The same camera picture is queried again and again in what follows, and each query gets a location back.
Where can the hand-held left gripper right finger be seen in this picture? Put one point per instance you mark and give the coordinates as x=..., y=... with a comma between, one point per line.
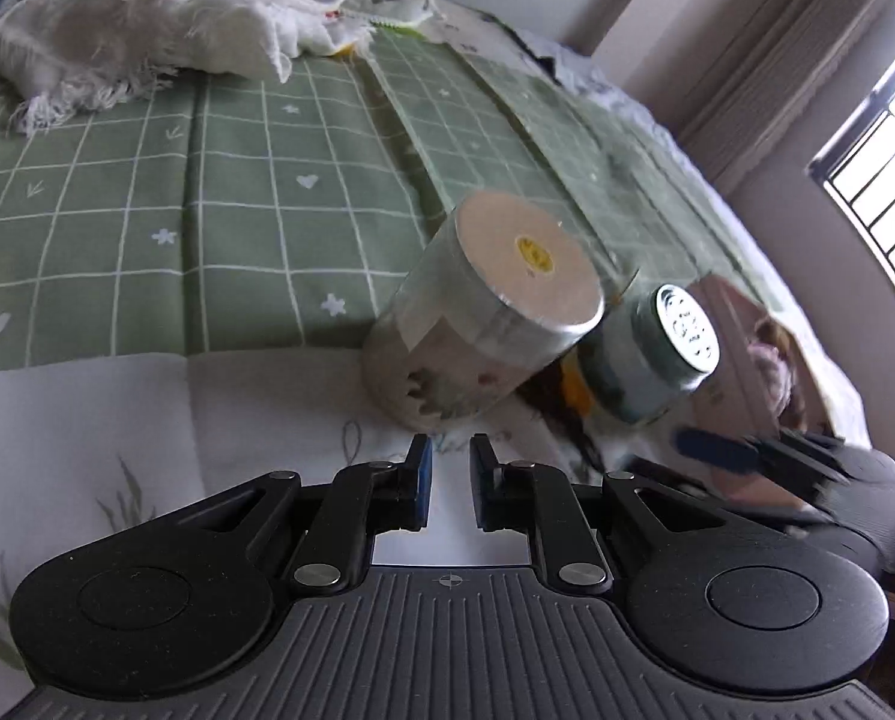
x=480, y=481

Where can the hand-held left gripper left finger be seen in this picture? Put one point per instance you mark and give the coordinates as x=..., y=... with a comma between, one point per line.
x=421, y=481

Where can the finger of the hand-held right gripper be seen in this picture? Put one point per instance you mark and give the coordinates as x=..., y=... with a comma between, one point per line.
x=717, y=450

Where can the pink cardboard box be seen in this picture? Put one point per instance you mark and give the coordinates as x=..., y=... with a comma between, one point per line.
x=732, y=367

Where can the brown and pink plush toy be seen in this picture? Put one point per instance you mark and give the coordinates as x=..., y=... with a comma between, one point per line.
x=777, y=367

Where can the green-lidded jar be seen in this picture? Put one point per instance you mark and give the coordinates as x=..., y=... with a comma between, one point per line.
x=646, y=352

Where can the silver lidded canister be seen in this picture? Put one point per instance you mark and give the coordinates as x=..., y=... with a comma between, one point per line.
x=485, y=315

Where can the black window grille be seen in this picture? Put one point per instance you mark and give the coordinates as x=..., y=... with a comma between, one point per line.
x=886, y=195

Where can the green checked quilt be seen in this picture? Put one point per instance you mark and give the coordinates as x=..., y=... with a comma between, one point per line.
x=192, y=202

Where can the white curtain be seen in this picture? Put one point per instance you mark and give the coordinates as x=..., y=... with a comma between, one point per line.
x=785, y=52

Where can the white fringed cloth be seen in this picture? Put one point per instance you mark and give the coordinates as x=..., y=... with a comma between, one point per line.
x=132, y=22

